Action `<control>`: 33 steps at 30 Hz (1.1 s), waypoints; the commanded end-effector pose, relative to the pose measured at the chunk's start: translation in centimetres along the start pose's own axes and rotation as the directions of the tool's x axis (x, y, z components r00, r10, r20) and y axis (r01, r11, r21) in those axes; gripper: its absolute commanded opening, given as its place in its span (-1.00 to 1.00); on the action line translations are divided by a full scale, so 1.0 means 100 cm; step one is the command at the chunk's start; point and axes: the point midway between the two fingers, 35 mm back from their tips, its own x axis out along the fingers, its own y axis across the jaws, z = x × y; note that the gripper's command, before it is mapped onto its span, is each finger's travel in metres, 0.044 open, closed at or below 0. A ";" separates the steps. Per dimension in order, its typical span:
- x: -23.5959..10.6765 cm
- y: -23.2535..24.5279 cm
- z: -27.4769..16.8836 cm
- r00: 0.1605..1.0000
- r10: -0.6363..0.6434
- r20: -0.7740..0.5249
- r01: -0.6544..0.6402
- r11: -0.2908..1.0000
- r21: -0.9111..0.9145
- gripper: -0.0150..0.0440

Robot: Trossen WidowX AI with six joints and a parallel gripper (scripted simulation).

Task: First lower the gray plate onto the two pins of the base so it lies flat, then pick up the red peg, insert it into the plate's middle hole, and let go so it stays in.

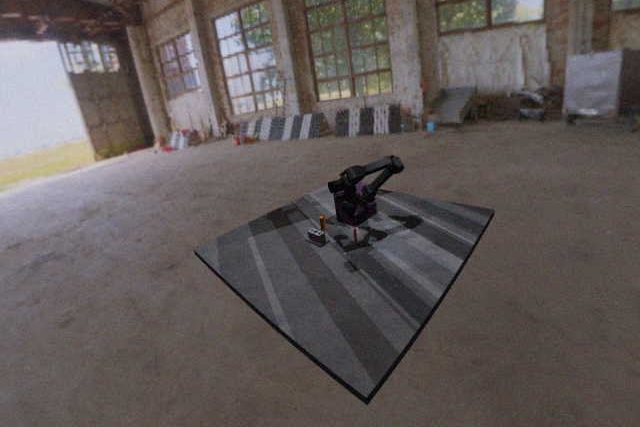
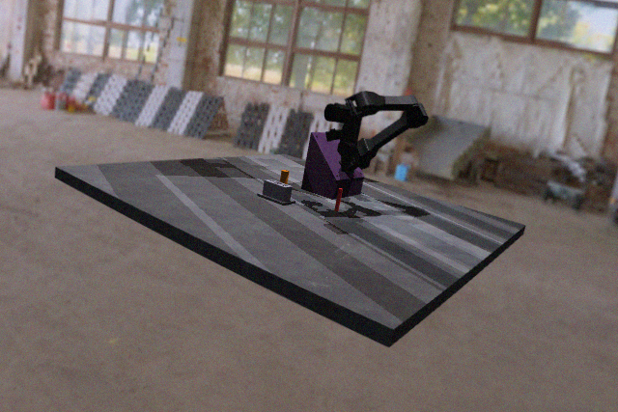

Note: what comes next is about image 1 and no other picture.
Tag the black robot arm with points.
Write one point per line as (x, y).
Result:
(390, 164)

